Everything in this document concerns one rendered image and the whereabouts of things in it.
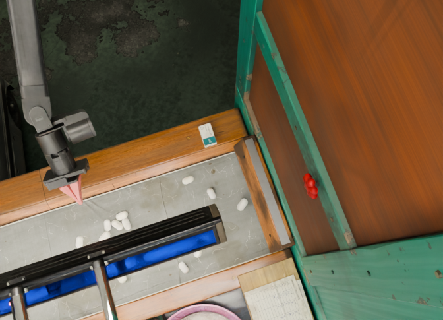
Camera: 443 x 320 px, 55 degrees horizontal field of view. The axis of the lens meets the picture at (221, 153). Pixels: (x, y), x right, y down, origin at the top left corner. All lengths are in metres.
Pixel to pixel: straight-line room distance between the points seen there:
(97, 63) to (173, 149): 1.12
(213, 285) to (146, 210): 0.27
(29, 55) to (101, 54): 1.27
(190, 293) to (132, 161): 0.39
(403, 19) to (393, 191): 0.19
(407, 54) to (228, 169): 0.87
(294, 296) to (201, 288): 0.24
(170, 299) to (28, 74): 0.64
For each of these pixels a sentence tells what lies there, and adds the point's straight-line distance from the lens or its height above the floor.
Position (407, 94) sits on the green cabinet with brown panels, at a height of 1.57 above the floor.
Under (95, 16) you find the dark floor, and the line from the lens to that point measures 2.38.
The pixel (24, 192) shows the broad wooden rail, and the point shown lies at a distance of 1.29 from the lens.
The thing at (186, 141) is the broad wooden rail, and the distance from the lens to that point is 1.21.
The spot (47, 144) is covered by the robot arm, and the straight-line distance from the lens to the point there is 1.05.
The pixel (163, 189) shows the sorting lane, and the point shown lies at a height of 0.74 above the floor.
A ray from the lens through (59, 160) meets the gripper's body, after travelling 1.06.
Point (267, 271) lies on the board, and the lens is 1.15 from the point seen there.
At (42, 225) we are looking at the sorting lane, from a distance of 1.28.
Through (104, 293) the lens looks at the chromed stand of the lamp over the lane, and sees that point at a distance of 0.83.
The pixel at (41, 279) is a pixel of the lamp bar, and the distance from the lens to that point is 0.87.
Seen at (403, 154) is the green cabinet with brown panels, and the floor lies 1.52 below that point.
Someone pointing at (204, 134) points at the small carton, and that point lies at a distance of 1.19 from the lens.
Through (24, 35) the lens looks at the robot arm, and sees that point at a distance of 1.01.
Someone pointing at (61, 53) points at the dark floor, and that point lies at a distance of 2.33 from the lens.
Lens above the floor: 1.92
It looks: 75 degrees down
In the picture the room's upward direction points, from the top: 1 degrees counter-clockwise
